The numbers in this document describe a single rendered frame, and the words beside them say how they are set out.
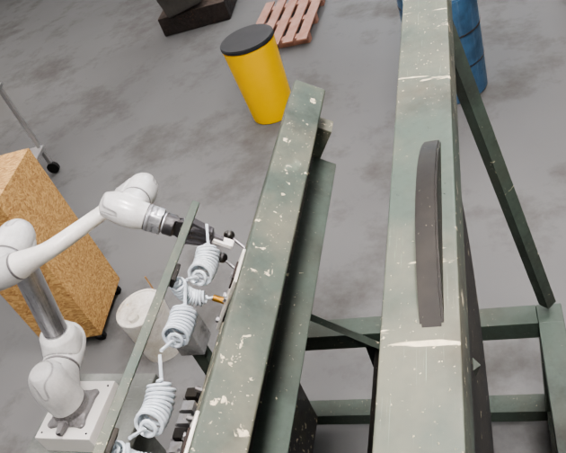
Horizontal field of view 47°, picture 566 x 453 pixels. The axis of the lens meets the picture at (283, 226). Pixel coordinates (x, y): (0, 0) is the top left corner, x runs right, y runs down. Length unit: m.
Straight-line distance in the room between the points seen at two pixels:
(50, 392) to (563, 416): 1.88
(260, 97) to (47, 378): 3.43
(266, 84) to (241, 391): 4.40
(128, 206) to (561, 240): 2.64
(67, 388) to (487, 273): 2.32
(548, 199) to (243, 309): 3.13
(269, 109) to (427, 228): 4.77
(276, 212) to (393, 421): 0.88
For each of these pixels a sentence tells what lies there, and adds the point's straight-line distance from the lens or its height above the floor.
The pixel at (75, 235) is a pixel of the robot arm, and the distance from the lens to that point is 2.31.
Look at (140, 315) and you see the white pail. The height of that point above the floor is 0.36.
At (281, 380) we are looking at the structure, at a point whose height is 1.66.
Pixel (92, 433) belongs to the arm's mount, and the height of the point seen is 0.85.
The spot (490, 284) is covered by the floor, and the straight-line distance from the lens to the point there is 3.80.
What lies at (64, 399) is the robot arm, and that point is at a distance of 2.81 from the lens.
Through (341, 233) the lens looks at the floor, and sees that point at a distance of 4.32.
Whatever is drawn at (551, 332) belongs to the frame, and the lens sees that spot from 2.58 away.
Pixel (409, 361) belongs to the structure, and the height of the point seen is 2.20.
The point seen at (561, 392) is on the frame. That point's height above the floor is 0.79.
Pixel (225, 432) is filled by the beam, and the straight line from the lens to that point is 1.20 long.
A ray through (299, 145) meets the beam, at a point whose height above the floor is 1.89.
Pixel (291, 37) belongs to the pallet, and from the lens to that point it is 6.82.
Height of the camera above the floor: 2.84
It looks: 39 degrees down
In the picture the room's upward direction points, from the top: 23 degrees counter-clockwise
